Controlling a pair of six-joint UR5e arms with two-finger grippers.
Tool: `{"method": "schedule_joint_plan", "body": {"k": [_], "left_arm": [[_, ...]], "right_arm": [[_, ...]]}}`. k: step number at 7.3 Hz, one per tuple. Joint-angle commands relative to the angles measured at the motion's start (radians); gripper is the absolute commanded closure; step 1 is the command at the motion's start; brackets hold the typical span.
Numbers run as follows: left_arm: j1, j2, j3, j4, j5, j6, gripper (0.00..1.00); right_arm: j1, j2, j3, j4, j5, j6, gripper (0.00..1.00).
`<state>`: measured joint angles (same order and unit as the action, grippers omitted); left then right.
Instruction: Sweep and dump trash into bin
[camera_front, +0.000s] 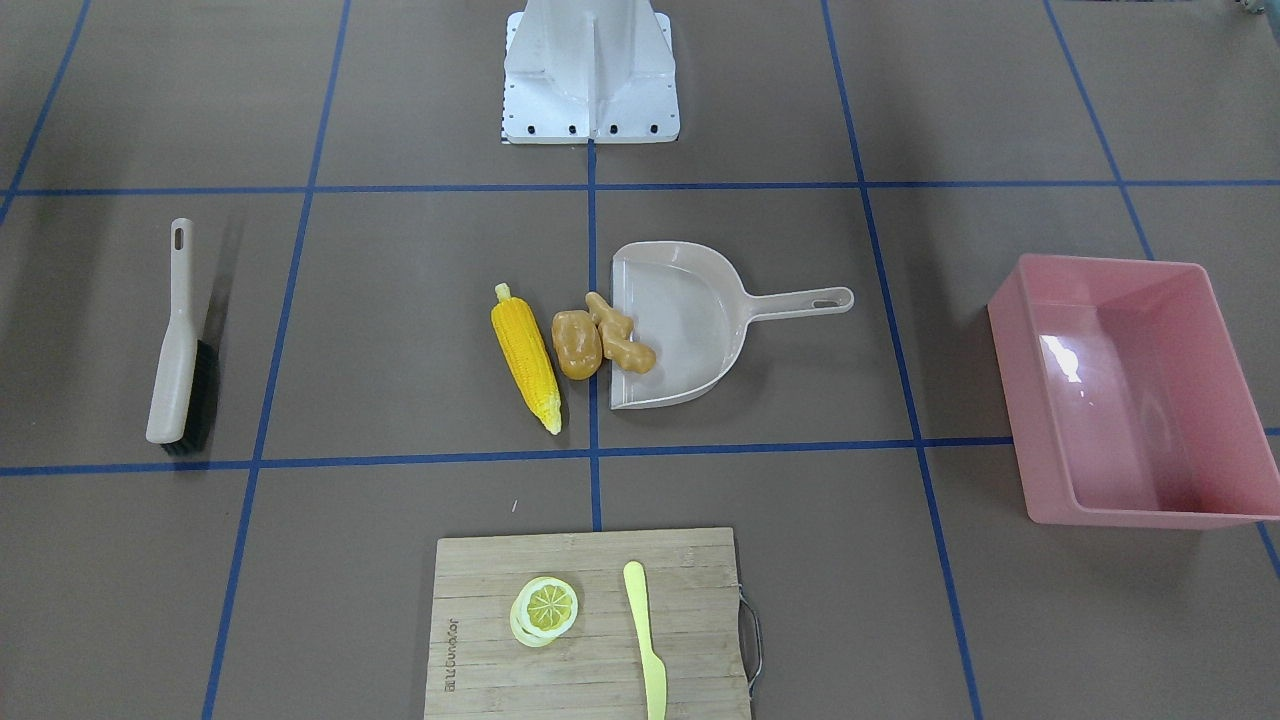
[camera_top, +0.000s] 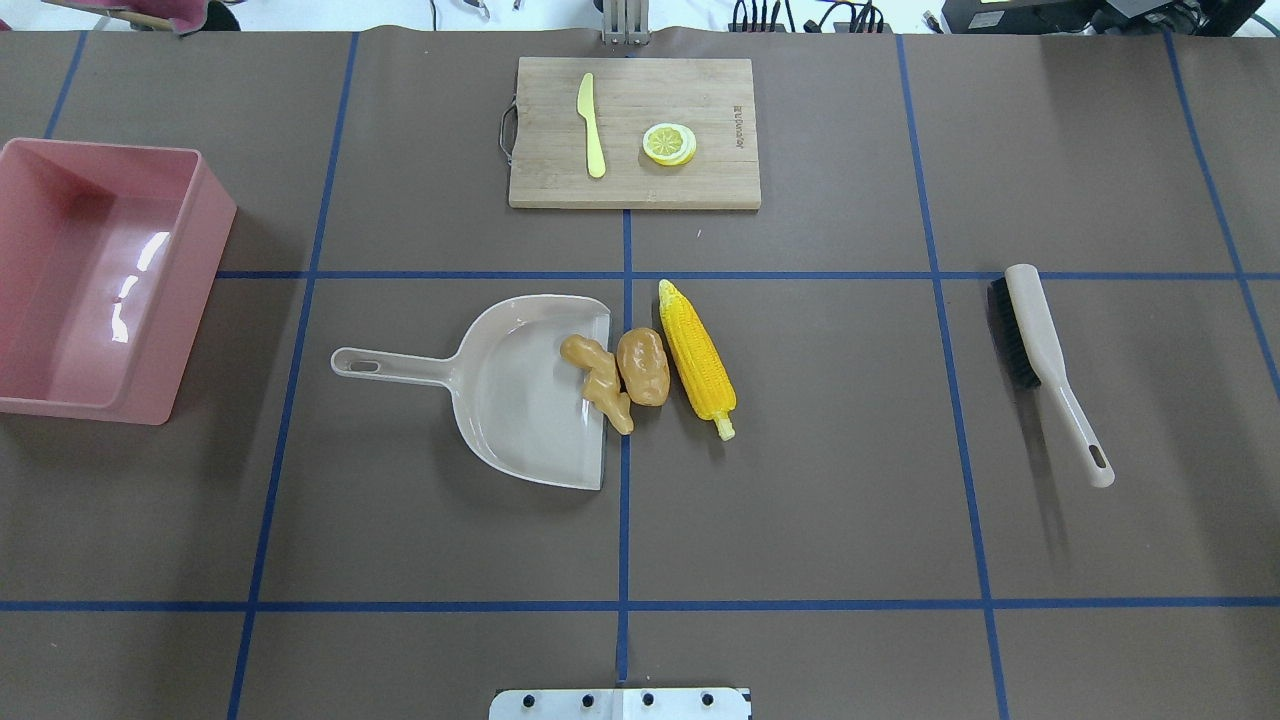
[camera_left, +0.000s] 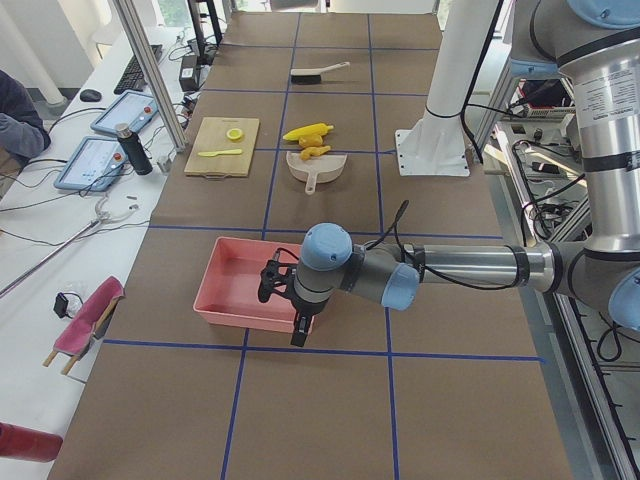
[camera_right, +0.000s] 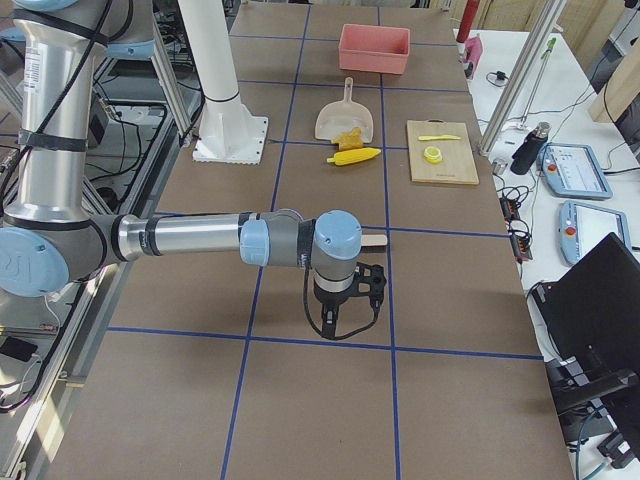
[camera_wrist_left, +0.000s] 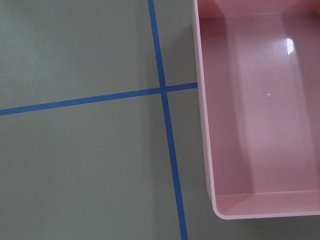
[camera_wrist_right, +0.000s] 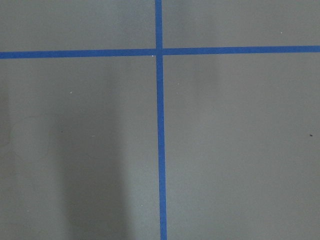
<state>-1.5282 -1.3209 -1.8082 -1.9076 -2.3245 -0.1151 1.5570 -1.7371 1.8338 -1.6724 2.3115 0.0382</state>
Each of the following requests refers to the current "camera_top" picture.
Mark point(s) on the brown toy potato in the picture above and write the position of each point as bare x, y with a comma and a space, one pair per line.
644, 368

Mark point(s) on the tan toy ginger root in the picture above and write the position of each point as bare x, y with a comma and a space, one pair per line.
602, 387

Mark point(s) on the yellow toy corn cob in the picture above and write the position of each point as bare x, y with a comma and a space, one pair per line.
707, 384

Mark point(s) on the beige plastic dustpan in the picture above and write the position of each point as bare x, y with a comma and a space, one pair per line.
517, 403

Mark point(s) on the beige hand brush black bristles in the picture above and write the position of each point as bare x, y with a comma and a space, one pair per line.
1033, 356

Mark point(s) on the pink plastic bin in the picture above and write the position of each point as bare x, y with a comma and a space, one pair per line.
108, 254

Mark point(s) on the yellow lemon slices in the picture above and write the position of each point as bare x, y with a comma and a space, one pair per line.
669, 144

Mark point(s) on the wooden cutting board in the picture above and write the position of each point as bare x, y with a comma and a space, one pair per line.
715, 98

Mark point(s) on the yellow plastic knife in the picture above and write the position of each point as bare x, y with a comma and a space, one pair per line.
586, 108

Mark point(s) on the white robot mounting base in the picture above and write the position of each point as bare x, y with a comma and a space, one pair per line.
623, 703

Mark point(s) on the pink cloth on wooden rack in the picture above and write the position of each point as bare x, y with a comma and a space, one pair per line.
179, 17

